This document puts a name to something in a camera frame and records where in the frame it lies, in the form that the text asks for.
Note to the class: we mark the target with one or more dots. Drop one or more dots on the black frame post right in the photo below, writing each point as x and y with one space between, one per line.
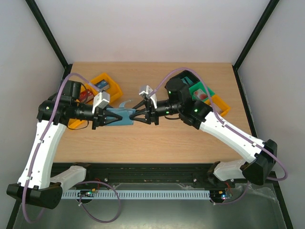
272 4

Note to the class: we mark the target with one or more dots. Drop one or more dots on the orange triple bin left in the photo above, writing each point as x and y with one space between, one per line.
114 91

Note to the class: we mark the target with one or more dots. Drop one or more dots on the red white april cards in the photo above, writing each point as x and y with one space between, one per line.
199 94

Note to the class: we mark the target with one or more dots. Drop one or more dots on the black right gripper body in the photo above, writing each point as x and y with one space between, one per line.
152 113

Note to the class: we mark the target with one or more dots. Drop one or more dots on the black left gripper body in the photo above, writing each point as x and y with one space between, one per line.
98 115

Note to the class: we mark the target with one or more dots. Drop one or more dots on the blue cards stack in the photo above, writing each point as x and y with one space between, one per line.
102 85

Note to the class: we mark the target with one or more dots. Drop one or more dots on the white slotted cable duct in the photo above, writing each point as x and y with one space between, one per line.
139 194

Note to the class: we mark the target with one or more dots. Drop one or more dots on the red cards stack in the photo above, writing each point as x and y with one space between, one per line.
86 96

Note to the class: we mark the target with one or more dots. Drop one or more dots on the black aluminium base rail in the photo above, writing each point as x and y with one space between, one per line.
198 175

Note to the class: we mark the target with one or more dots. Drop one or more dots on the blue card holder wallet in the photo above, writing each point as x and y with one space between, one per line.
123 112

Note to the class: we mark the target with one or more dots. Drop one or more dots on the green storage bin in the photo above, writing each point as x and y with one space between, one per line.
197 86

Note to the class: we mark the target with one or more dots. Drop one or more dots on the teal cards in black bin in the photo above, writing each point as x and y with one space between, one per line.
188 81

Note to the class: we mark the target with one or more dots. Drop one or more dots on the black frame post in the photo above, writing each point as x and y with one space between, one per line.
48 33
272 4

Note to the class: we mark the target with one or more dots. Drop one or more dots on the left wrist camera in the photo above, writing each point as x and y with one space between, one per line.
101 100

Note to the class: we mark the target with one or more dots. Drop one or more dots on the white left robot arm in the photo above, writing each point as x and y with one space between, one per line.
36 186

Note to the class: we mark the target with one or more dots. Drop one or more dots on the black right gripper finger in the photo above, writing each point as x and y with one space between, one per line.
140 109
140 118

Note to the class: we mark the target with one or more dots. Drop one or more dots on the orange storage bin right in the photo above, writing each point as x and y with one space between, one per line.
222 108

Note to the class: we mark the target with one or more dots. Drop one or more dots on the black frame post left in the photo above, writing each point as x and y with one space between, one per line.
48 33

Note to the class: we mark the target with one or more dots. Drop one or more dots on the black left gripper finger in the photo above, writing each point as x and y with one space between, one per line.
108 121
110 114

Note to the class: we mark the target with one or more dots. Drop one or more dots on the black storage bin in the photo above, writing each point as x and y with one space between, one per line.
189 74

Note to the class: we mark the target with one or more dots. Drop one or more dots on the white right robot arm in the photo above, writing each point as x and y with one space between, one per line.
257 155

